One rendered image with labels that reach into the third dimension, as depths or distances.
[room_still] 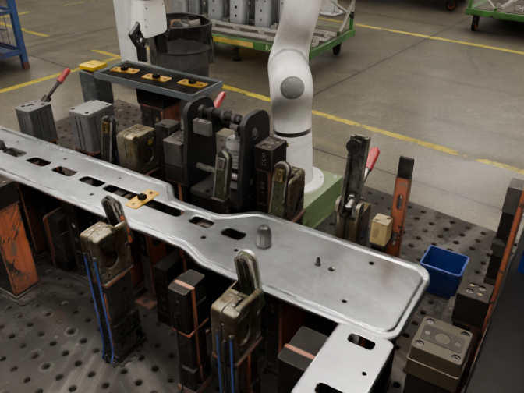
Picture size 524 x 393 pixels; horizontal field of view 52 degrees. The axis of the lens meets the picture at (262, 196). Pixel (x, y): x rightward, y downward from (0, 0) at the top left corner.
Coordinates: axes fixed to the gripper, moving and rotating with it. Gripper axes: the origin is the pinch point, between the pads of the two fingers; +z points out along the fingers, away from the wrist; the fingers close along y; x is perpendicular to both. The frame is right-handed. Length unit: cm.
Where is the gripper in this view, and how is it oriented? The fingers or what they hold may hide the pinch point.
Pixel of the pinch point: (153, 53)
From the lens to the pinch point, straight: 158.6
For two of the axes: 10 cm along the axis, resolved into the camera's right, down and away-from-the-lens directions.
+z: 0.0, 8.6, 5.2
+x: 8.8, 2.5, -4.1
